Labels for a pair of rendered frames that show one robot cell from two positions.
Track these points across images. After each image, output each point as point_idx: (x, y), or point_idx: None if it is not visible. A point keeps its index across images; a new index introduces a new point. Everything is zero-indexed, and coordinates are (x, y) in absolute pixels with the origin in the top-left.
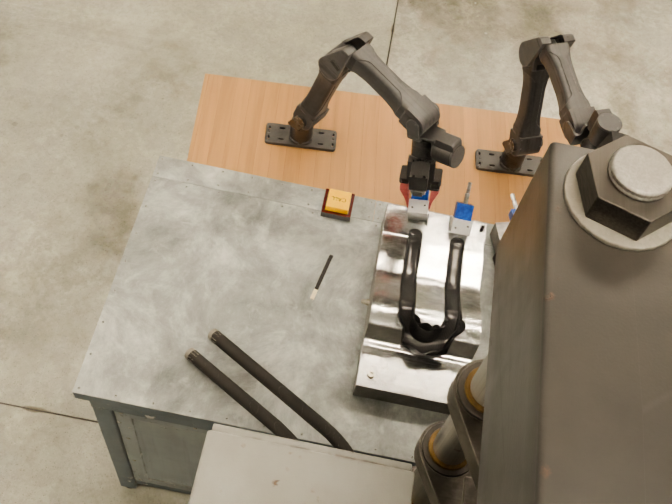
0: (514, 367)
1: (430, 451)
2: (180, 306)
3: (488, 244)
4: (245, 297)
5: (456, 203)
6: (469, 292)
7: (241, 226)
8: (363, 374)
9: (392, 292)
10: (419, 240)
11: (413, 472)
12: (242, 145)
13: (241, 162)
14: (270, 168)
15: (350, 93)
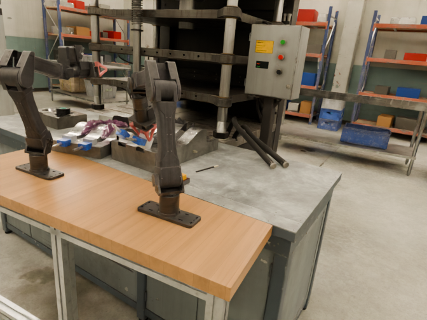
0: None
1: (234, 54)
2: (288, 178)
3: (107, 157)
4: (252, 173)
5: (124, 133)
6: (149, 134)
7: (243, 190)
8: (213, 139)
9: (187, 134)
10: (152, 145)
11: (252, 24)
12: (220, 222)
13: (227, 214)
14: (206, 206)
15: (90, 230)
